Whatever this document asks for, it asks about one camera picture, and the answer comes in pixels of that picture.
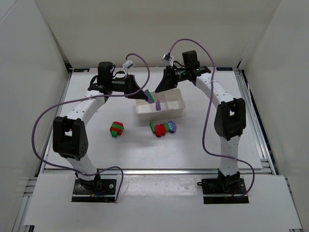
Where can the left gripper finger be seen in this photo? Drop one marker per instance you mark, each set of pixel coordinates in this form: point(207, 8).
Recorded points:
point(137, 96)
point(144, 95)

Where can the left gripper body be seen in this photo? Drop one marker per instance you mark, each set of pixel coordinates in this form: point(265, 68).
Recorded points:
point(130, 84)

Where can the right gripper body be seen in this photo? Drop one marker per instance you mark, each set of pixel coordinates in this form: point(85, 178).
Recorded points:
point(169, 77)

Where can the purple lego brick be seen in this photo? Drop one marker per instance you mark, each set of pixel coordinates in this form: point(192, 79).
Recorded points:
point(151, 97)

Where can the purple rounded lego piece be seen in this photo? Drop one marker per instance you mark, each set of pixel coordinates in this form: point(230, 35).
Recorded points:
point(157, 105)

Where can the red green lego stack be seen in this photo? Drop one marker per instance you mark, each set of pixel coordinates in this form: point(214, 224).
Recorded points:
point(116, 129)

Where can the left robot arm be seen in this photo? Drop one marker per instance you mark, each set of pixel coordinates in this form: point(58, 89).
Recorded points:
point(69, 132)

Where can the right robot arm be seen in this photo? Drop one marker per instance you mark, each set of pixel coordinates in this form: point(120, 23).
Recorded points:
point(229, 122)

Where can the white divided plastic tray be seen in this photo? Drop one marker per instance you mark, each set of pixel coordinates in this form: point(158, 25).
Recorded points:
point(171, 101)

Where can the red green lego cluster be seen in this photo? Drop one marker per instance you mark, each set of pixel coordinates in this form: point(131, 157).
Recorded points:
point(159, 130)

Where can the purple paw lego piece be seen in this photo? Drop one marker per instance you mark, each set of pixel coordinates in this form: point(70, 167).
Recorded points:
point(172, 126)

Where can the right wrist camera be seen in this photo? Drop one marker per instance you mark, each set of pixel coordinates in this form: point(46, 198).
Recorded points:
point(168, 58)

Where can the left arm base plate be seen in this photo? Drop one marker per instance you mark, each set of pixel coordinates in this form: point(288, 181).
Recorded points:
point(96, 191)

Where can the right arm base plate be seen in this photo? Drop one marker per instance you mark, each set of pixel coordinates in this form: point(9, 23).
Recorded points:
point(213, 193)

